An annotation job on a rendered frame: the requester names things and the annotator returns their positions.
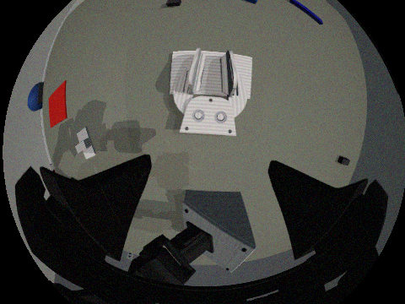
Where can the blue rectangular bar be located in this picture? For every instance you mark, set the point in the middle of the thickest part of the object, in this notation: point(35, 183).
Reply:
point(306, 10)

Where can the red flat plate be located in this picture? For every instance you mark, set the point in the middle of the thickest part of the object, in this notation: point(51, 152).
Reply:
point(58, 106)

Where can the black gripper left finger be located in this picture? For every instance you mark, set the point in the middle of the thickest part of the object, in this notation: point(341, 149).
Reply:
point(103, 204)

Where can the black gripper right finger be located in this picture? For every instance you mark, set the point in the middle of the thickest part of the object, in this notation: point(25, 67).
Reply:
point(310, 207)

